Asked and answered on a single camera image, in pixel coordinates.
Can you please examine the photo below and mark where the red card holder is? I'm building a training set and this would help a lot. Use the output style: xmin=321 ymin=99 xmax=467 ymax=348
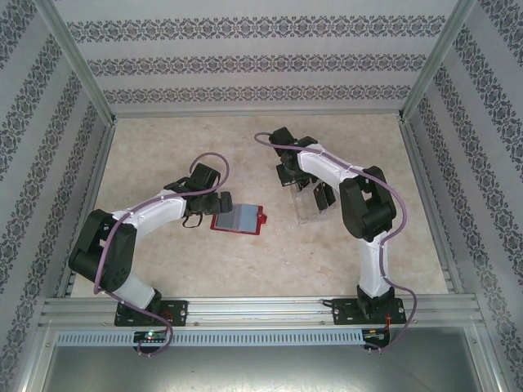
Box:
xmin=209 ymin=202 xmax=270 ymax=237

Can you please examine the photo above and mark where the black credit card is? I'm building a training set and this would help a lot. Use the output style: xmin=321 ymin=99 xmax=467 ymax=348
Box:
xmin=311 ymin=182 xmax=329 ymax=213
xmin=321 ymin=182 xmax=338 ymax=207

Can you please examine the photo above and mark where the clear acrylic card stand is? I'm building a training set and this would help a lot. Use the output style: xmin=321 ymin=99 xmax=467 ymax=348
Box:
xmin=284 ymin=179 xmax=341 ymax=226

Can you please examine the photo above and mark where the small green circuit board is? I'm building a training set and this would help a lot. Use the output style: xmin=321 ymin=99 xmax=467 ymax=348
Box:
xmin=133 ymin=329 xmax=169 ymax=343
xmin=362 ymin=327 xmax=390 ymax=342

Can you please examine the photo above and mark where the grey metal sheet panel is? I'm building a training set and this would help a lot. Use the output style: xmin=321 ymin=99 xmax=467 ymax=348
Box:
xmin=40 ymin=345 xmax=487 ymax=392

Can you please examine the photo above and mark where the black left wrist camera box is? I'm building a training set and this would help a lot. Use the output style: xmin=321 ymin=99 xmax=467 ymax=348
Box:
xmin=190 ymin=162 xmax=221 ymax=191

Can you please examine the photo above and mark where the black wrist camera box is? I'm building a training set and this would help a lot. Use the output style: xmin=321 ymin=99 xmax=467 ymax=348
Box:
xmin=190 ymin=162 xmax=221 ymax=191
xmin=268 ymin=127 xmax=298 ymax=155

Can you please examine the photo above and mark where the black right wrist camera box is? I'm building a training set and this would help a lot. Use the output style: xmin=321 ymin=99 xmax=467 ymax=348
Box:
xmin=268 ymin=127 xmax=298 ymax=155

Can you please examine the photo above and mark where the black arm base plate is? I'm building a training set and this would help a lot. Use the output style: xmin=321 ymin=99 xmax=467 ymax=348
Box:
xmin=331 ymin=297 xmax=408 ymax=327
xmin=114 ymin=300 xmax=189 ymax=327

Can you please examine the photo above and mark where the aluminium table side rail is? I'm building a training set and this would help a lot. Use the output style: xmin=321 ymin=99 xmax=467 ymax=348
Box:
xmin=55 ymin=120 xmax=119 ymax=299
xmin=398 ymin=118 xmax=467 ymax=295

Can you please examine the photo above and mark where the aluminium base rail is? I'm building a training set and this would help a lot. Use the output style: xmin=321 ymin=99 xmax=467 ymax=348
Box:
xmin=38 ymin=296 xmax=481 ymax=330

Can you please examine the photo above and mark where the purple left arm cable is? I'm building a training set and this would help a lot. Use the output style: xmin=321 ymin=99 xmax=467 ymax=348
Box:
xmin=93 ymin=151 xmax=230 ymax=357

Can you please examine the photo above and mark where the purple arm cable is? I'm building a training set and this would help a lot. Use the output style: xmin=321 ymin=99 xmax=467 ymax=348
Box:
xmin=93 ymin=151 xmax=230 ymax=357
xmin=253 ymin=131 xmax=418 ymax=355

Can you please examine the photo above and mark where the grey slotted cable duct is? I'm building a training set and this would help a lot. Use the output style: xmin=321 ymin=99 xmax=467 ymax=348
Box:
xmin=55 ymin=328 xmax=365 ymax=347

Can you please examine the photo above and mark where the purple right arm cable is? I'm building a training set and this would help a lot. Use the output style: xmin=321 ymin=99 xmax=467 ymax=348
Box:
xmin=253 ymin=131 xmax=418 ymax=355

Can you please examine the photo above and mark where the aluminium frame post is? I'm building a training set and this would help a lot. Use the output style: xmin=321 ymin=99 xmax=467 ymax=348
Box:
xmin=35 ymin=0 xmax=119 ymax=126
xmin=14 ymin=324 xmax=58 ymax=392
xmin=396 ymin=0 xmax=480 ymax=123
xmin=465 ymin=322 xmax=512 ymax=392

